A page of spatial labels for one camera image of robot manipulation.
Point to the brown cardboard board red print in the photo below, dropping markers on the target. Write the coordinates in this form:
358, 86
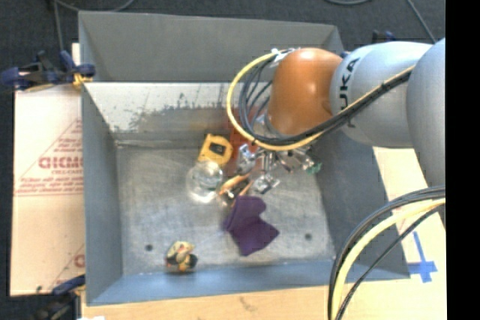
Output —
45, 198

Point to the purple cloth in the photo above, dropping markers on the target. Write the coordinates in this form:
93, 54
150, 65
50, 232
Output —
249, 226

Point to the multicoloured toy animal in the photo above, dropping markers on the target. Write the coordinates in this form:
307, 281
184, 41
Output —
181, 256

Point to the yellow and black box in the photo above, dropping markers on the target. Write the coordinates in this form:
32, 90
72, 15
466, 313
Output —
214, 150

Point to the grey metal bin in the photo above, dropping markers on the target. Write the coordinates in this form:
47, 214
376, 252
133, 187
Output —
157, 198

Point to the red-brown flat block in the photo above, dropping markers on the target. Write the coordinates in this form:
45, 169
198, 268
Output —
236, 140

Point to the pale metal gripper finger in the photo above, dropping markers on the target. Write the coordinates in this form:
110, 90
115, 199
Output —
267, 183
246, 155

